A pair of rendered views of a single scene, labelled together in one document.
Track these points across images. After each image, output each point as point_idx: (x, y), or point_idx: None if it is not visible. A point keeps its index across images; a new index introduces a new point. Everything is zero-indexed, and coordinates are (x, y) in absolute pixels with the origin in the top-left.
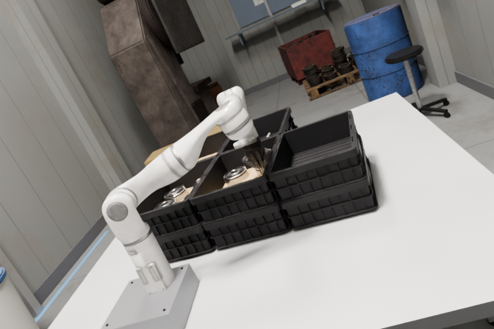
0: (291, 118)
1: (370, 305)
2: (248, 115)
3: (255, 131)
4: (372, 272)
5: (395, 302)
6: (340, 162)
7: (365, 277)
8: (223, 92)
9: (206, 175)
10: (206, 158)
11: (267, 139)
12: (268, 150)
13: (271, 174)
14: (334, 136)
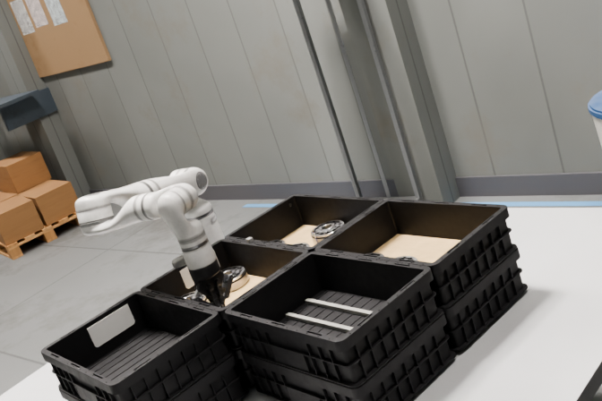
0: (331, 358)
1: (38, 380)
2: (80, 223)
3: (185, 261)
4: (49, 391)
5: (21, 390)
6: (66, 350)
7: (53, 387)
8: (174, 186)
9: (257, 245)
10: (331, 238)
11: (236, 298)
12: (193, 296)
13: (131, 294)
14: (159, 392)
